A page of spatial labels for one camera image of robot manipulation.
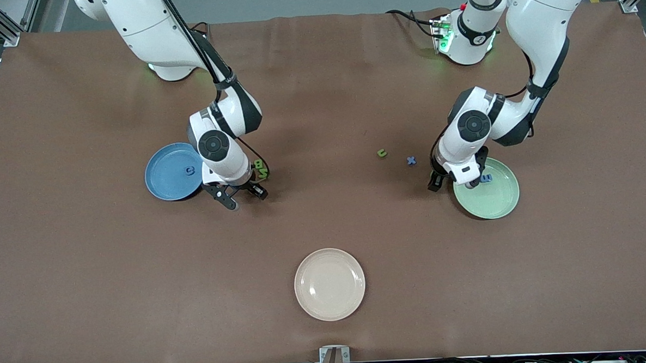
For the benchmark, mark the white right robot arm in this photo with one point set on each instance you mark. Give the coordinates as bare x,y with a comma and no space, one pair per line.
147,25

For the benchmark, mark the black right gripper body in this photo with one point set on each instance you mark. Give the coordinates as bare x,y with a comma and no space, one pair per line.
248,186

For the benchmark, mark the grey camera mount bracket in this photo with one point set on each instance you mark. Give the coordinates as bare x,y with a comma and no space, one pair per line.
334,355

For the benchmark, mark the green foam letter B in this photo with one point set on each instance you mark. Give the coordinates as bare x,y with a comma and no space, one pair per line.
258,164

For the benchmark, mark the brown table mat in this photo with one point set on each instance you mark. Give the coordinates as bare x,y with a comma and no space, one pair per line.
324,214

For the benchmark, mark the beige plate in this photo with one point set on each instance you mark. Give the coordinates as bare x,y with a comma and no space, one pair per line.
329,285

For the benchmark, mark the blue foam letter G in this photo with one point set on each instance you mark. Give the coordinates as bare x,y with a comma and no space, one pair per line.
187,171

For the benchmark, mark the blue foam letter x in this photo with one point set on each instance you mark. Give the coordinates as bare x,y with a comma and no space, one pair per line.
411,160

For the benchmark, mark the blue foam letter m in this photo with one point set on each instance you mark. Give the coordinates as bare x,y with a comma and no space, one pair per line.
486,179

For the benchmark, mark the green foam letter u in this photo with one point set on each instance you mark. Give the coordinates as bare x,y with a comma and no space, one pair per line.
384,155

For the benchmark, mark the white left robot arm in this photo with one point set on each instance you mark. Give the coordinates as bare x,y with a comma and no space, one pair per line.
544,8

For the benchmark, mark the blue plate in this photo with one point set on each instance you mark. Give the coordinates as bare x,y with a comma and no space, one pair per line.
164,177

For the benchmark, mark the green plate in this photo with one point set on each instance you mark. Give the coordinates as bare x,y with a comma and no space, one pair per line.
498,201

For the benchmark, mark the green foam letter N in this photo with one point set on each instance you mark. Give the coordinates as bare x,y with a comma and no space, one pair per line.
263,175

